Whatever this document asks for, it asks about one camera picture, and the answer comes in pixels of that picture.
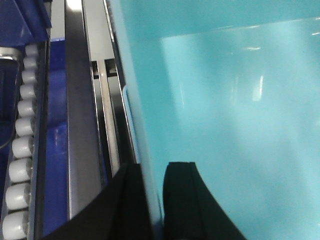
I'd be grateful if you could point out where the light blue plastic bin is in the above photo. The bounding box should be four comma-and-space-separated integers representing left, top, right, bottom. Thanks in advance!
109, 0, 320, 240

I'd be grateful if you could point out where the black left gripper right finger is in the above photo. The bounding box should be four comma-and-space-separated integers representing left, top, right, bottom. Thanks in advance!
162, 162, 245, 240

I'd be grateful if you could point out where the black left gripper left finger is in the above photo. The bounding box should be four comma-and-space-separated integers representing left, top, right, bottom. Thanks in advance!
44, 164, 153, 240

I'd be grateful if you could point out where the blue bin beside track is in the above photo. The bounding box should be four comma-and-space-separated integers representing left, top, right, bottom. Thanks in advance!
43, 38, 68, 236

